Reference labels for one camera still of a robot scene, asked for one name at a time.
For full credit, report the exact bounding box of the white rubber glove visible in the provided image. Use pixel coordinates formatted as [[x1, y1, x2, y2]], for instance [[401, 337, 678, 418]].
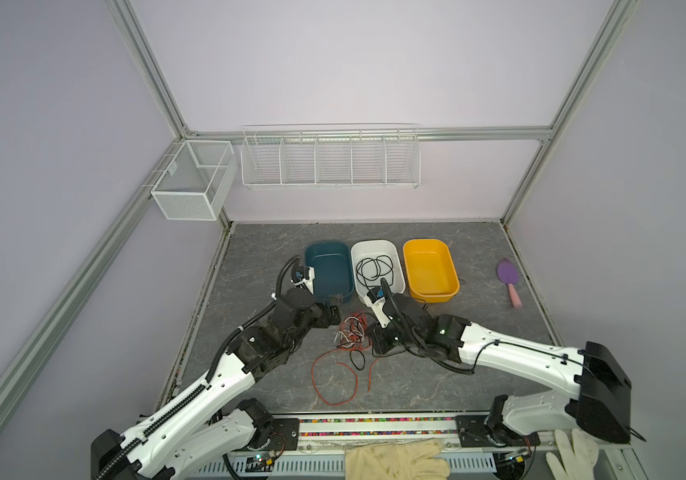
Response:
[[546, 429, 599, 480]]

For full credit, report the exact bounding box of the yellow plastic tub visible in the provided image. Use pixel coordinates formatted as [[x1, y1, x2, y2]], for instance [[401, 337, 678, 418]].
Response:
[[403, 239, 460, 304]]

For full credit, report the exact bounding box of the long white wire basket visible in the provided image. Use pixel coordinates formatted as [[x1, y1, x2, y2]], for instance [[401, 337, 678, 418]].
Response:
[[241, 123, 422, 188]]

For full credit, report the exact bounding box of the teal plastic tub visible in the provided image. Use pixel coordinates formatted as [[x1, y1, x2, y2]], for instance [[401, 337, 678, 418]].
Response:
[[305, 241, 355, 304]]

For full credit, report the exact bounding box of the white plastic tub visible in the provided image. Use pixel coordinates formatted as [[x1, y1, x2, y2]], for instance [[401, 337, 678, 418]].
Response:
[[350, 240, 407, 302]]

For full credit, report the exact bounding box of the thin black cable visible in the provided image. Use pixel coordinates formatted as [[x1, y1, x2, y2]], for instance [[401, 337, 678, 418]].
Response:
[[355, 253, 398, 290]]

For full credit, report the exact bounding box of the thick red cable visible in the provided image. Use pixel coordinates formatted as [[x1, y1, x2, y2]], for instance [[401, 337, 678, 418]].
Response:
[[310, 311, 380, 407]]

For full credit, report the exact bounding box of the thin black wire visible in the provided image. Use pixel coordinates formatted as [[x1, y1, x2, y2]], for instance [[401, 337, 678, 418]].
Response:
[[342, 314, 380, 373]]

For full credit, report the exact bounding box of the cream work glove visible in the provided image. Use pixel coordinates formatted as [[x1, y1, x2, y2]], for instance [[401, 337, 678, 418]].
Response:
[[345, 440, 451, 479]]

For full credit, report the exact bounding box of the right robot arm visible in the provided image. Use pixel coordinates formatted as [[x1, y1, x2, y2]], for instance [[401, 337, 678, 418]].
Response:
[[365, 288, 641, 447]]

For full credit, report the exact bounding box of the small white mesh basket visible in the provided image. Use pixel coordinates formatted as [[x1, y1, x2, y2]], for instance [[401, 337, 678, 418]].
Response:
[[151, 140, 238, 221]]

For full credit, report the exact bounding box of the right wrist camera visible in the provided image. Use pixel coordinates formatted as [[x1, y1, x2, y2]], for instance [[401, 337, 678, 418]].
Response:
[[365, 287, 391, 329]]

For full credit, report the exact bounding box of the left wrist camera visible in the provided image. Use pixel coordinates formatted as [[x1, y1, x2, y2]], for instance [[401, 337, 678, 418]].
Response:
[[291, 264, 316, 294]]

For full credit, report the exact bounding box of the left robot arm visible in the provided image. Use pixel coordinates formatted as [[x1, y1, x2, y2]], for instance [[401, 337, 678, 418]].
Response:
[[90, 256, 330, 479]]

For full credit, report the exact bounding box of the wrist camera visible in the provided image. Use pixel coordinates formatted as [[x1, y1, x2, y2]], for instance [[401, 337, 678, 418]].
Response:
[[365, 287, 391, 329], [291, 264, 316, 294]]

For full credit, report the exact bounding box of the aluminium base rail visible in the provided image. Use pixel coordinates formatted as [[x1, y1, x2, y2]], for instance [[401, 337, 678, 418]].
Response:
[[186, 407, 638, 480]]

